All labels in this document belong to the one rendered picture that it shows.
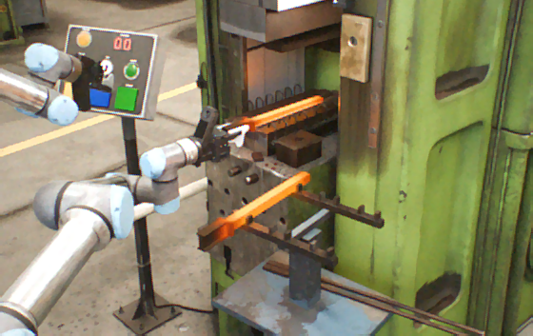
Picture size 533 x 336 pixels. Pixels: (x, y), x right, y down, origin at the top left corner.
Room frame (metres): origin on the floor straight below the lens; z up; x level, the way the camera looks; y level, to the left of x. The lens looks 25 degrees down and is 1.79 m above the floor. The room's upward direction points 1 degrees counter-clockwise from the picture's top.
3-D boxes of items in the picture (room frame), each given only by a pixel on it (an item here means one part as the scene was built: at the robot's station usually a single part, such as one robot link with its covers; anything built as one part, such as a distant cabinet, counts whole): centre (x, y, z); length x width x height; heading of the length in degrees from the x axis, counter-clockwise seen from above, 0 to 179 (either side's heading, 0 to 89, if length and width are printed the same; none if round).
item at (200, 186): (2.12, 0.37, 0.62); 0.44 x 0.05 x 0.05; 133
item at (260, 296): (1.46, -0.10, 0.67); 0.40 x 0.30 x 0.02; 51
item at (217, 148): (1.79, 0.17, 0.98); 0.12 x 0.08 x 0.09; 133
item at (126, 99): (2.13, 0.46, 1.01); 0.07 x 0.05 x 0.07; 68
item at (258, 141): (2.07, -0.09, 0.96); 0.42 x 0.20 x 0.09; 133
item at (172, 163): (1.69, 0.29, 0.98); 0.11 x 0.08 x 0.09; 133
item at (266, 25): (2.07, -0.09, 1.32); 0.42 x 0.20 x 0.10; 133
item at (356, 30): (1.78, -0.24, 1.27); 0.09 x 0.02 x 0.17; 43
